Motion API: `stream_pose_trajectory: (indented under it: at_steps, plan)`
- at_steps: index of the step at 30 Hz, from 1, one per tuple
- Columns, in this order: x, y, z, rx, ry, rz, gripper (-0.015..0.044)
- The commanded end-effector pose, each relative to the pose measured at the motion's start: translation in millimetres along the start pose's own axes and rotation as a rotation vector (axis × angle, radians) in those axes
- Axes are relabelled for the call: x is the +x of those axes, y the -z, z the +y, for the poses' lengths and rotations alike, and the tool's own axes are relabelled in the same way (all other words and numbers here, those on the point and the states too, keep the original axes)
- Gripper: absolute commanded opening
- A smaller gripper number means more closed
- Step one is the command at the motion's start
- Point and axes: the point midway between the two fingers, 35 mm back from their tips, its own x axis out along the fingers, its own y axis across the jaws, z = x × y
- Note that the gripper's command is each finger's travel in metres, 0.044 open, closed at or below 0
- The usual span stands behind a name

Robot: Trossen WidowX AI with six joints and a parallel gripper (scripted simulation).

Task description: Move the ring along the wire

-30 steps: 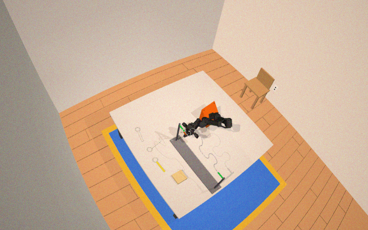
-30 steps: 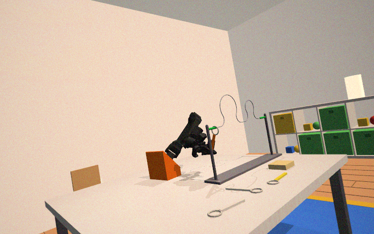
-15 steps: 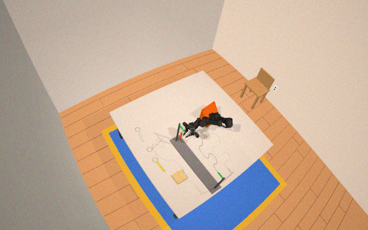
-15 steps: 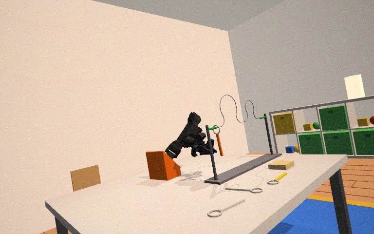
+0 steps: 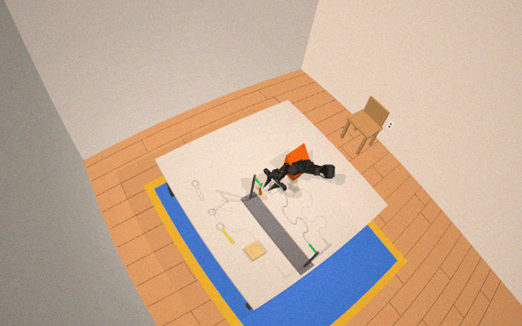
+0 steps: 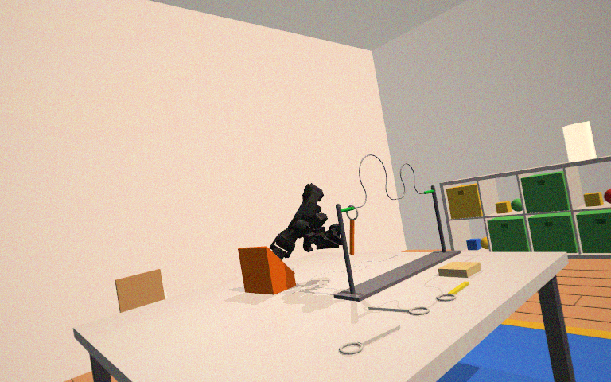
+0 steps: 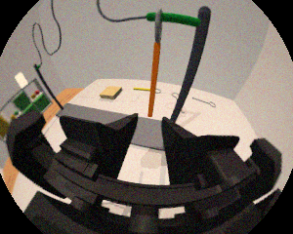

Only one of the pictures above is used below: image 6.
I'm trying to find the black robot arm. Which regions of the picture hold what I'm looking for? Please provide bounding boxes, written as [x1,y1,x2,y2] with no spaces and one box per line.
[269,183,328,261]

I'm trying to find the brown rod with grey tip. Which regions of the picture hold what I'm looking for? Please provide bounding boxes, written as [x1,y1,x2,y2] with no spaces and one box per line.
[346,205,359,255]

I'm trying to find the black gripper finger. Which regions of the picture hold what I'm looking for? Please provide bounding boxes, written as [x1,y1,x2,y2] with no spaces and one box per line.
[330,228,342,245]
[316,232,339,250]

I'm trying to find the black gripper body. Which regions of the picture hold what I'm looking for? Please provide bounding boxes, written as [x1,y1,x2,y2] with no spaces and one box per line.
[303,223,341,252]

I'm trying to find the grey ring with yellow handle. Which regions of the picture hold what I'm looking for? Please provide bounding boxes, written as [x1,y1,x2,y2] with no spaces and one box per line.
[436,282,469,302]

